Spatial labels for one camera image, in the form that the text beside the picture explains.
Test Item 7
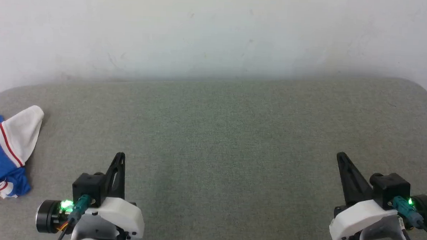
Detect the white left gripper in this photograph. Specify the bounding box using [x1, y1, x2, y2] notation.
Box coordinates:
[82, 151, 148, 240]

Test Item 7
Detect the teal plug right camera cable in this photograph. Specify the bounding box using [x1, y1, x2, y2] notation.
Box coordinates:
[390, 195, 427, 240]

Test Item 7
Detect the grey fabric sofa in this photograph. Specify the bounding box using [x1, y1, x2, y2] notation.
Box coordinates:
[0, 60, 427, 240]

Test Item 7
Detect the blue white Lakers jersey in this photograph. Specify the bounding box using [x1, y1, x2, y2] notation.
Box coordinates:
[0, 103, 45, 206]

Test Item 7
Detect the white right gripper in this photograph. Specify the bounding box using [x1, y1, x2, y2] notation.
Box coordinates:
[329, 152, 402, 240]

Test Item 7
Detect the black cylindrical left gripper motor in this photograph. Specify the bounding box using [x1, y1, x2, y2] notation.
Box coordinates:
[35, 199, 71, 235]

